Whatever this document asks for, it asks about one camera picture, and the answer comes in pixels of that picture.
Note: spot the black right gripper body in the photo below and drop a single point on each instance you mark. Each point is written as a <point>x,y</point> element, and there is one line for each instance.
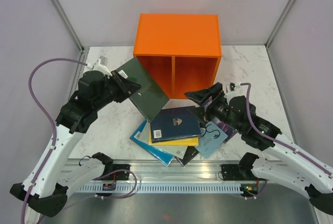
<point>218,108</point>

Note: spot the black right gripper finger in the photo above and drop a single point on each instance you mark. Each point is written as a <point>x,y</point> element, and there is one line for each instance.
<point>201,96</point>
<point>199,112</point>

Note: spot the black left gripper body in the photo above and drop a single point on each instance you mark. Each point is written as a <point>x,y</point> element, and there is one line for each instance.
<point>111,88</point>

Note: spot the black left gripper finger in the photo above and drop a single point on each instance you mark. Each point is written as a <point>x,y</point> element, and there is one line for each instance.
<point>127,86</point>
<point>120,97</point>

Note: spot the dark green hardcover book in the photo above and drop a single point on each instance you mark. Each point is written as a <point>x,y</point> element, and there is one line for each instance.
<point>150,98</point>

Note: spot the yellow paperback book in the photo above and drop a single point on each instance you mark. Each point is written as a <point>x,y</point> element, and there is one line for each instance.
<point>193,141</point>

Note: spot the navy blue hardcover book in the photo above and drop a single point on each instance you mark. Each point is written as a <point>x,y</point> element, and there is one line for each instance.
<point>173,124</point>

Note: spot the pale green plastic file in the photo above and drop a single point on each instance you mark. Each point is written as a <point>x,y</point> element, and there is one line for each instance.
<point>177,151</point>

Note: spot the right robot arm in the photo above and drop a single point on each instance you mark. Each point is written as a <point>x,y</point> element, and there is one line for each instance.
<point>304,173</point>

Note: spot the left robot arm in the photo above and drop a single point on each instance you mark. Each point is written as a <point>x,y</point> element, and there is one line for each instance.
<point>45,192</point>

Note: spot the purple galaxy cover book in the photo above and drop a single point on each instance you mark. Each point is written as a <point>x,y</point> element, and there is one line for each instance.
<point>225,128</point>

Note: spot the light blue paperback book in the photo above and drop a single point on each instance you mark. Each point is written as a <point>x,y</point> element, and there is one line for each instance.
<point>210,140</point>

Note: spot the black paperback book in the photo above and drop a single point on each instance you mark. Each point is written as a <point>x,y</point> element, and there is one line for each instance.
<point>189,155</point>

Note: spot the orange two-compartment shelf box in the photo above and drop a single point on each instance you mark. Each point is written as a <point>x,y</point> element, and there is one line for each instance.
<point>182,52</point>

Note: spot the bright blue paperback book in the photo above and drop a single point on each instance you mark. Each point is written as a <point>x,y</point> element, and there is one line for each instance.
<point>163,157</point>

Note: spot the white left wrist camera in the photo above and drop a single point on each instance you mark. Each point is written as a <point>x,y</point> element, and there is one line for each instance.
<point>99,65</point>

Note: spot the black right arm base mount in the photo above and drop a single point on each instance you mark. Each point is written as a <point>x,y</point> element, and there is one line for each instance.
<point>235,172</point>

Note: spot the aluminium frame rail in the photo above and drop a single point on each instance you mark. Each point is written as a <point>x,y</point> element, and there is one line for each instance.
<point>195,171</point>

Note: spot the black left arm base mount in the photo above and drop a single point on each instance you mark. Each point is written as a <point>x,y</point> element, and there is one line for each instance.
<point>115,172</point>

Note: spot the left corner frame post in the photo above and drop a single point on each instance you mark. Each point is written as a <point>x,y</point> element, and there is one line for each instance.
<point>68,25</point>

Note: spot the slotted white cable duct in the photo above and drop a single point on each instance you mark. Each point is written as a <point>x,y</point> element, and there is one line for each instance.
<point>181,188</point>

